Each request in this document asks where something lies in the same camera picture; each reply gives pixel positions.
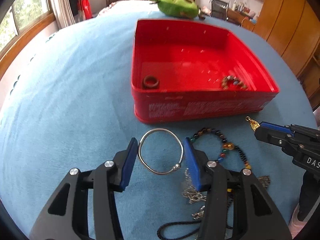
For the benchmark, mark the black desk chair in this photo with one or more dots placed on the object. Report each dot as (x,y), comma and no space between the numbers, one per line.
(219,9)

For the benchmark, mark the thin silver bangle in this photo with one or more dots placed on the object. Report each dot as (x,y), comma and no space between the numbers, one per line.
(161,151)

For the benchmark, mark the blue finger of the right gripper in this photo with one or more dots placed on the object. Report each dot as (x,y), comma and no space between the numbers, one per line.
(270,137)
(278,128)

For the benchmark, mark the beige curtain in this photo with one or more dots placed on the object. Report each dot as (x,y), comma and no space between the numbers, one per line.
(63,13)

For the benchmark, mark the wooden framed side window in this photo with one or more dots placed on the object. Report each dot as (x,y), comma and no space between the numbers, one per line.
(21,21)

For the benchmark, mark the wooden wardrobe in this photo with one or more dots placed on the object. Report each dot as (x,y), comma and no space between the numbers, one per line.
(291,28)

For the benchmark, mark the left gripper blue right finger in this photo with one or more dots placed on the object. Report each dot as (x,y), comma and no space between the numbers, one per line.
(255,216)

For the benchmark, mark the wooden desk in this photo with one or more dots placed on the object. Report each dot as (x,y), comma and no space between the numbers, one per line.
(240,19)

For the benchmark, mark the red tin box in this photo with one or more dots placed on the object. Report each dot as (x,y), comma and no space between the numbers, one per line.
(183,70)

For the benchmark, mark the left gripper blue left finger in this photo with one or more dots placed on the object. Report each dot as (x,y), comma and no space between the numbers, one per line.
(65,216)

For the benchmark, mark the green avocado plush toy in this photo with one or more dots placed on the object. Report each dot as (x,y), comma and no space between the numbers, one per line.
(179,8)

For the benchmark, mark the blue bed cover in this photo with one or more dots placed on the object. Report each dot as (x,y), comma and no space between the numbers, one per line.
(72,107)

